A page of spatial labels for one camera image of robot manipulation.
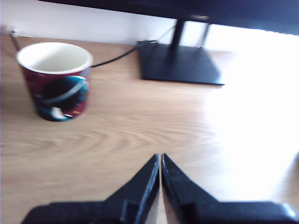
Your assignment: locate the dark red printed mug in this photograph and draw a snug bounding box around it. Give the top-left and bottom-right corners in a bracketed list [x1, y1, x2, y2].
[16, 42, 94, 122]

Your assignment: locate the black monitor stand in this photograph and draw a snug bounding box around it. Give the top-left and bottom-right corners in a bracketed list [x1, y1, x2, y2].
[136, 20, 225, 86]

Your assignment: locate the large black monitor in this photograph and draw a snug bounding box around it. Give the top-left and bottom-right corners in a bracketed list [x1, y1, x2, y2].
[37, 0, 299, 37]

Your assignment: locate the black monitor cable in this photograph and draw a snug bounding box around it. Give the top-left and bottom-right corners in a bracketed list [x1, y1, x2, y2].
[91, 41, 156, 68]

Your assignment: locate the thin grey cable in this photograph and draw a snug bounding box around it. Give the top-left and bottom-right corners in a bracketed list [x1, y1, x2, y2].
[9, 29, 21, 51]

